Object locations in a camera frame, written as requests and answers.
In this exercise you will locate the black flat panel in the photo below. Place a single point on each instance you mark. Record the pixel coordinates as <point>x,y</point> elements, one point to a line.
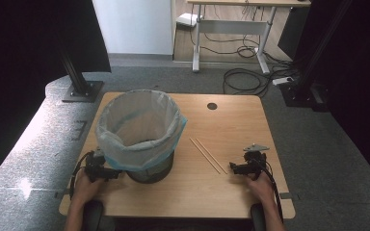
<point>292,32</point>

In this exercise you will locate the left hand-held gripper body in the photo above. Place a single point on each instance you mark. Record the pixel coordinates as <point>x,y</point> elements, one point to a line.
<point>93,165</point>

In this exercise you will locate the dark mesh trash bin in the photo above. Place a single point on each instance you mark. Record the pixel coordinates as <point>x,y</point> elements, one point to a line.
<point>151,171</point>

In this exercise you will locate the wooden chopstick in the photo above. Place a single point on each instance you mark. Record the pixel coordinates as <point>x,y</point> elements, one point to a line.
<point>205,156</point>
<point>212,157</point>

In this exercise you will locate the person's right hand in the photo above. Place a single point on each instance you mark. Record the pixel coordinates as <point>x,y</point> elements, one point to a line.
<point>261,187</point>

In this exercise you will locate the black curtain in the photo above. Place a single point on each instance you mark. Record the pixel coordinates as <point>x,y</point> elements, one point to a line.
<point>359,80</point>
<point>19,64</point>

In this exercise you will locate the white power strip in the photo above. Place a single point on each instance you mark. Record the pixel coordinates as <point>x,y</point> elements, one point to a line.
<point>282,81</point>

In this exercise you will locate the white box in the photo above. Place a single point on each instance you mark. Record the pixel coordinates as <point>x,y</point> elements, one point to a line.
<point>186,19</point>

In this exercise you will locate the black chair armrest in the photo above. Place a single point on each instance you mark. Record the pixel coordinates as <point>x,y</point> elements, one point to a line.
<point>92,216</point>
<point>258,218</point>

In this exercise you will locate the dark round table grommet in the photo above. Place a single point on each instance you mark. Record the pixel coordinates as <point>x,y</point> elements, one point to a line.
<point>212,106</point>

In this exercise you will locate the person's left hand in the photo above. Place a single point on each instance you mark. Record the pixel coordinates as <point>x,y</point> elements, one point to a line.
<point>85,189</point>

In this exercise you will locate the translucent blue bin liner bag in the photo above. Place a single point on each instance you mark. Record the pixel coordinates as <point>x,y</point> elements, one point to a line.
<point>131,150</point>

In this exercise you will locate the black metal stand with base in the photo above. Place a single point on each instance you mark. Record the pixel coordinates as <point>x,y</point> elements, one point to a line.
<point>305,86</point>
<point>78,83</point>

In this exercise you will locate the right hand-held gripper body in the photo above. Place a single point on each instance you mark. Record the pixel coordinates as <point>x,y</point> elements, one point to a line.
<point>255,160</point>

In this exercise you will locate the white frame desk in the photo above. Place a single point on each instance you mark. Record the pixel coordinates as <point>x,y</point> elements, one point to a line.
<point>231,26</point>

